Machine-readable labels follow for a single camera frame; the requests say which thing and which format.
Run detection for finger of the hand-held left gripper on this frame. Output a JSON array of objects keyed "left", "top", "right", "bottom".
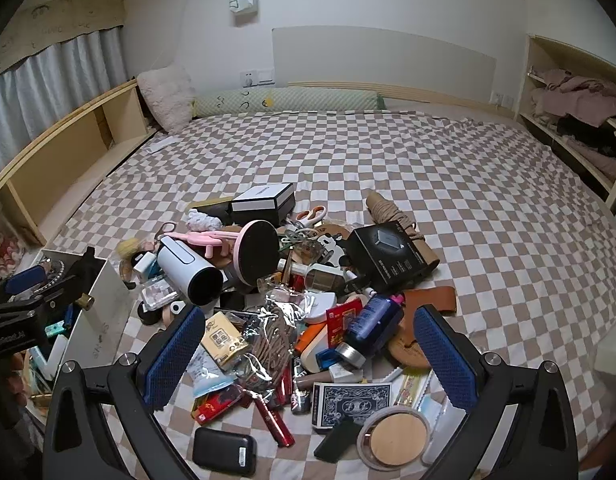
[
  {"left": 42, "top": 246, "right": 99, "bottom": 312},
  {"left": 0, "top": 264, "right": 48, "bottom": 307}
]

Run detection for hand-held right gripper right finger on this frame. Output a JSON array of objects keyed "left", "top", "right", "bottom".
[{"left": 412, "top": 304, "right": 589, "bottom": 480}]

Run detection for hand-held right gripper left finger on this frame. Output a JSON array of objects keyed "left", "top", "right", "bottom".
[{"left": 42, "top": 304, "right": 207, "bottom": 480}]

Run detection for white cardboard box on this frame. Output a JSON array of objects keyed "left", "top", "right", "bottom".
[{"left": 25, "top": 247, "right": 139, "bottom": 411}]

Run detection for red lipstick tube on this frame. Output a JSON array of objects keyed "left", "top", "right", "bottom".
[{"left": 253, "top": 390, "right": 295, "bottom": 448}]

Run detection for white and blue sachet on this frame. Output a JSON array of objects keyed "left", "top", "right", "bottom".
[{"left": 185, "top": 350, "right": 229, "bottom": 396}]

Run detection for pink floral picture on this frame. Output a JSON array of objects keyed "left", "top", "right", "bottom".
[{"left": 0, "top": 230, "right": 21, "bottom": 273}]

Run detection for round wooden coaster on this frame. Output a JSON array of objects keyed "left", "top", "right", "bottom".
[{"left": 388, "top": 330, "right": 434, "bottom": 371}]

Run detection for white serrated edge packet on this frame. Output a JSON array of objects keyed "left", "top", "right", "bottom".
[{"left": 388, "top": 365, "right": 434, "bottom": 408}]

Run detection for yellow tissue pack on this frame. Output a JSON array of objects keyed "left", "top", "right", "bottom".
[{"left": 200, "top": 311, "right": 251, "bottom": 368}]

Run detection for fluffy makeup brush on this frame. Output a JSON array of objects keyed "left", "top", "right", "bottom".
[{"left": 118, "top": 237, "right": 156, "bottom": 261}]

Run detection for brown leather piece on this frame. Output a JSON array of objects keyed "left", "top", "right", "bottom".
[{"left": 403, "top": 285, "right": 459, "bottom": 318}]

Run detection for clear plastic nail case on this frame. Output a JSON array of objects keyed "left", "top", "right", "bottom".
[{"left": 140, "top": 277, "right": 179, "bottom": 311}]

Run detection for red printed packet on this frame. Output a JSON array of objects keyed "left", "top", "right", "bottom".
[{"left": 193, "top": 385, "right": 249, "bottom": 426}]

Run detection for white charger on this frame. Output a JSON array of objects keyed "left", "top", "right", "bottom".
[{"left": 133, "top": 251, "right": 156, "bottom": 278}]

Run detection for blue face mask pack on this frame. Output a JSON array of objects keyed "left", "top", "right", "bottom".
[{"left": 418, "top": 395, "right": 469, "bottom": 463}]

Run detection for dark blue bottle silver cap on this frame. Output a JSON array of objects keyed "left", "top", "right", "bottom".
[{"left": 335, "top": 294, "right": 406, "bottom": 366}]

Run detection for white insulated bottle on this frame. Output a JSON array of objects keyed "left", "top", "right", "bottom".
[{"left": 155, "top": 235, "right": 226, "bottom": 306}]

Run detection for round wooden compact mirror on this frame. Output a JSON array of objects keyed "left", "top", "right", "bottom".
[{"left": 357, "top": 406, "right": 430, "bottom": 470}]

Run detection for blue playing card box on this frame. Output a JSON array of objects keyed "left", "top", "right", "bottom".
[{"left": 312, "top": 381, "right": 393, "bottom": 431}]

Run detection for black power bank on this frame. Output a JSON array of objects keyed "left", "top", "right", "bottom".
[{"left": 193, "top": 426, "right": 258, "bottom": 477}]

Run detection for red printed sachet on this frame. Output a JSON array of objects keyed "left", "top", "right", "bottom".
[{"left": 325, "top": 297, "right": 364, "bottom": 348}]

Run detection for black product box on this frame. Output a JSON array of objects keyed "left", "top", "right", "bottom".
[{"left": 345, "top": 225, "right": 436, "bottom": 293}]

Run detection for wooden bedside shelf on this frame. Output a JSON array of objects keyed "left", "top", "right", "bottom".
[{"left": 0, "top": 80, "right": 156, "bottom": 246}]

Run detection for pink stand with black disc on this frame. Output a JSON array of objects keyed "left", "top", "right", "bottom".
[{"left": 163, "top": 220, "right": 281, "bottom": 288}]

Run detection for white fluffy toy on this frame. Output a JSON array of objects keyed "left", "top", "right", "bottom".
[{"left": 185, "top": 208, "right": 224, "bottom": 233}]

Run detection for white oval case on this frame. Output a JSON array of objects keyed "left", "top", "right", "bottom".
[{"left": 303, "top": 294, "right": 339, "bottom": 323}]

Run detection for brown perfume bottle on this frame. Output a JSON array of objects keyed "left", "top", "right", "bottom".
[{"left": 303, "top": 262, "right": 359, "bottom": 293}]

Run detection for beige twine spool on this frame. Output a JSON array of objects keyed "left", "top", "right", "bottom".
[{"left": 365, "top": 190, "right": 420, "bottom": 242}]

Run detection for panda print coaster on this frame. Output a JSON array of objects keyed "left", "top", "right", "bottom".
[{"left": 308, "top": 222, "right": 354, "bottom": 266}]

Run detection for black and white gift box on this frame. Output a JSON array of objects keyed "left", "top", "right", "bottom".
[{"left": 230, "top": 182, "right": 296, "bottom": 226}]

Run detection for grey curtain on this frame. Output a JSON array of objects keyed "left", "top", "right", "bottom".
[{"left": 0, "top": 27, "right": 129, "bottom": 181}]

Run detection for white fluffy pillow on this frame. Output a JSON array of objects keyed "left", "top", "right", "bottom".
[{"left": 137, "top": 65, "right": 196, "bottom": 133}]

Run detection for checkered bed sheet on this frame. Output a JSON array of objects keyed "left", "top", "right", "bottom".
[{"left": 40, "top": 107, "right": 616, "bottom": 480}]

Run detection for beige curtain valance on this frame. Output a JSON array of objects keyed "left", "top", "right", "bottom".
[{"left": 0, "top": 0, "right": 126, "bottom": 78}]

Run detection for pile of dark clothes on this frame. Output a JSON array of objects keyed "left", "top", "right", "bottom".
[{"left": 555, "top": 115, "right": 616, "bottom": 181}]

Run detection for green bolster pillow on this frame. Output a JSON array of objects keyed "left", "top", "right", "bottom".
[{"left": 193, "top": 85, "right": 386, "bottom": 121}]

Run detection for pile of pink clothes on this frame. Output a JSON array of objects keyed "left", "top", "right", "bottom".
[{"left": 530, "top": 67, "right": 616, "bottom": 128}]

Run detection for white headboard panel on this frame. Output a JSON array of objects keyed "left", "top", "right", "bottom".
[{"left": 271, "top": 27, "right": 498, "bottom": 106}]

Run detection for wooden wardrobe shelf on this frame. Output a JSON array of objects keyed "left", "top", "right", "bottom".
[{"left": 515, "top": 35, "right": 616, "bottom": 213}]

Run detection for bead bracelet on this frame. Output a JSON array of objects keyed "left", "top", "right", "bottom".
[{"left": 38, "top": 258, "right": 69, "bottom": 281}]

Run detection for foil bag of rope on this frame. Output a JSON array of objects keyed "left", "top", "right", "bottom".
[{"left": 240, "top": 300, "right": 314, "bottom": 396}]

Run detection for orange handled scissors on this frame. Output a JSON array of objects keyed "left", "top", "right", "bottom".
[{"left": 293, "top": 205, "right": 326, "bottom": 228}]

